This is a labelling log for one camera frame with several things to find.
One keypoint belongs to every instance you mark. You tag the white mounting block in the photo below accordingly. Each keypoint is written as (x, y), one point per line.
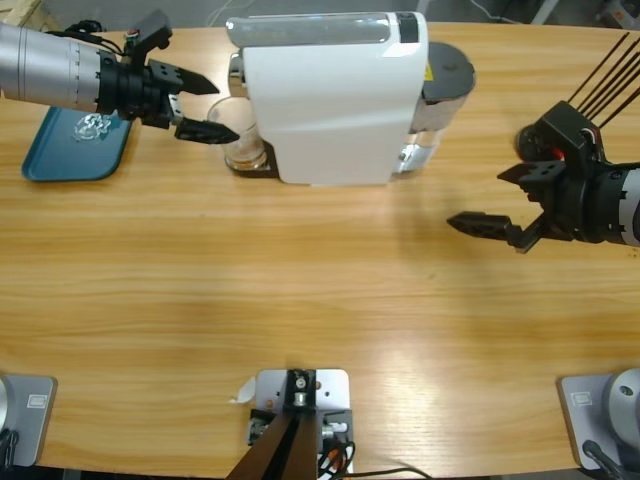
(332, 387)

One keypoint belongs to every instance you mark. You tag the white capsule coffee machine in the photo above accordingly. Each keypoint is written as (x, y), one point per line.
(325, 110)

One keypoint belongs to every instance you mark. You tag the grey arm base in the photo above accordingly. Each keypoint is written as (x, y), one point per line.
(30, 420)
(595, 415)

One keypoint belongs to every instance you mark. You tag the teal plastic tray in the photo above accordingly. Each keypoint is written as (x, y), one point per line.
(65, 155)

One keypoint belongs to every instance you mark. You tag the black capsule holder with rods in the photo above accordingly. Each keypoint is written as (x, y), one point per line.
(527, 140)

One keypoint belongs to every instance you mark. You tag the white frame leg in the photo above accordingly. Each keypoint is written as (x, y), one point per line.
(545, 10)

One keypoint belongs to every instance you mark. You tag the clear glass cup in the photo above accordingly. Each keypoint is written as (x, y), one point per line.
(245, 147)

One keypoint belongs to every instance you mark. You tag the dark camera post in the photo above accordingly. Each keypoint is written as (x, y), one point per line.
(280, 450)

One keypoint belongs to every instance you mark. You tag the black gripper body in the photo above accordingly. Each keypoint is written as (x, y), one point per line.
(132, 95)
(555, 200)

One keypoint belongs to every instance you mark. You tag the black floor object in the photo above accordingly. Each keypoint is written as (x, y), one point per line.
(86, 25)

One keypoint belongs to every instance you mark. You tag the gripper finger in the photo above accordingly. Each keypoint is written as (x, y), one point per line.
(182, 80)
(535, 172)
(487, 225)
(205, 131)

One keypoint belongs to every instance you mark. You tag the chrome coffee machine lever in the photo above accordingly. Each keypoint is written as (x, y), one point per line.
(310, 30)

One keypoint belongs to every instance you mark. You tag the metal drip tray grate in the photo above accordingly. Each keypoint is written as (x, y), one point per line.
(252, 170)

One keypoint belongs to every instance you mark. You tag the yellow warning sticker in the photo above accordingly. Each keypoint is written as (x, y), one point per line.
(428, 75)

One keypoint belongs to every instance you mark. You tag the white tape scrap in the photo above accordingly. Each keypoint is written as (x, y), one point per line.
(244, 392)

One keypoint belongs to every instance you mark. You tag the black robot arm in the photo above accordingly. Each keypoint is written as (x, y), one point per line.
(612, 205)

